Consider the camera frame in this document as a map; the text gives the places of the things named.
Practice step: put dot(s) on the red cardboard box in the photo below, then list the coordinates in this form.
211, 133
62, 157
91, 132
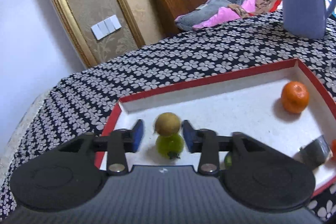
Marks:
236, 113

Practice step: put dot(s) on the white wall switch panel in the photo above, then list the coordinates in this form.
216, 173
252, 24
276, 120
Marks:
106, 27

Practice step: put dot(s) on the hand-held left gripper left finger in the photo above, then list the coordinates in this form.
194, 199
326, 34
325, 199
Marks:
137, 137

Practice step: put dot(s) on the pile of clothes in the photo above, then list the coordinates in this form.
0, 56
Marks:
223, 15

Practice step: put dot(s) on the gold wall frame moulding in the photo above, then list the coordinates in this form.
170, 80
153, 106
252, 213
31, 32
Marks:
63, 8

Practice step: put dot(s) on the brown patterned cloth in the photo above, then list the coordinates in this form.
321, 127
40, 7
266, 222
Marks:
262, 2

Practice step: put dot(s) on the black floral tablecloth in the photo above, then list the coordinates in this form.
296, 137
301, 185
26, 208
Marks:
183, 61

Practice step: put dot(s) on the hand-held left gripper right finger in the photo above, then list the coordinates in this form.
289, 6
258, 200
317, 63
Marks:
187, 138

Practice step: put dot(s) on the large orange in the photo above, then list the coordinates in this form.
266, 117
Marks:
294, 96

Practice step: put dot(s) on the green tomato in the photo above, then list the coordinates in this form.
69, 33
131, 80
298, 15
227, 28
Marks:
227, 161
169, 146

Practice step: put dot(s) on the grey metallic object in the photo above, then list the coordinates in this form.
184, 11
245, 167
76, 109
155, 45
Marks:
315, 151

